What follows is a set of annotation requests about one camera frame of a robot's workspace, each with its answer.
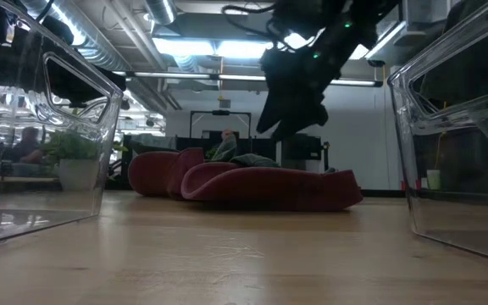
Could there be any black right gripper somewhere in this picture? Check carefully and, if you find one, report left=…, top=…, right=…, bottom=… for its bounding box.
left=254, top=24, right=356, bottom=143

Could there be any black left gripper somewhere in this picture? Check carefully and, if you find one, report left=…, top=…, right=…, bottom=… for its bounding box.
left=0, top=12, right=127, bottom=105

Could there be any maroon cap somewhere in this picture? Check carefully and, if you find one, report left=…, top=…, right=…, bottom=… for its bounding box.
left=127, top=147, right=205, bottom=201
left=180, top=162, right=364, bottom=213

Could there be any clear plastic bin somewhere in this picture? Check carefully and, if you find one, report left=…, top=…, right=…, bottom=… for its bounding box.
left=0, top=0, right=125, bottom=252
left=387, top=0, right=488, bottom=267

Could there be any black monitor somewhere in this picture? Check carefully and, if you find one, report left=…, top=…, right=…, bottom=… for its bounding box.
left=280, top=132, right=324, bottom=162

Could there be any long tube light fixture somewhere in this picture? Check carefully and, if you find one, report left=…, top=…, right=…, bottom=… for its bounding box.
left=114, top=70, right=383, bottom=88

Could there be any ceiling light panel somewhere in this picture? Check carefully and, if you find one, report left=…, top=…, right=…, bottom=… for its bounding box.
left=216, top=40, right=273, bottom=60
left=152, top=36, right=216, bottom=58

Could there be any green potted plant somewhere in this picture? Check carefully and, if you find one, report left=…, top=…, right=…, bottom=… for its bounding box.
left=40, top=129, right=130, bottom=191

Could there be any green cup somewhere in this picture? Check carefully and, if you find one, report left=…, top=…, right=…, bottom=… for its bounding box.
left=425, top=169, right=441, bottom=191

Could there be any black background rig frame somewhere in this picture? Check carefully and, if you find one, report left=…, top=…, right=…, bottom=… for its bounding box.
left=189, top=109, right=252, bottom=141

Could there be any silver air duct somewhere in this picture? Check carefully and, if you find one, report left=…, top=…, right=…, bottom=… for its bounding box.
left=144, top=0, right=178, bottom=25

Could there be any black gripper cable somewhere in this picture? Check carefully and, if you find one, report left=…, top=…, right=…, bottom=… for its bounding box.
left=221, top=2, right=283, bottom=42

